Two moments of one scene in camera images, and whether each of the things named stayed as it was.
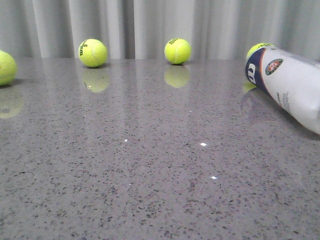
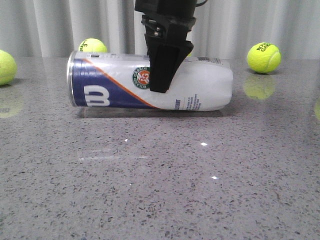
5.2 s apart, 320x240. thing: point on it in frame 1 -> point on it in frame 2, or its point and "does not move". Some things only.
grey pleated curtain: [214, 29] does not move
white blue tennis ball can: [293, 80] -> [119, 81]
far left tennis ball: [8, 69] does not move
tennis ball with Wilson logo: [93, 53] does not move
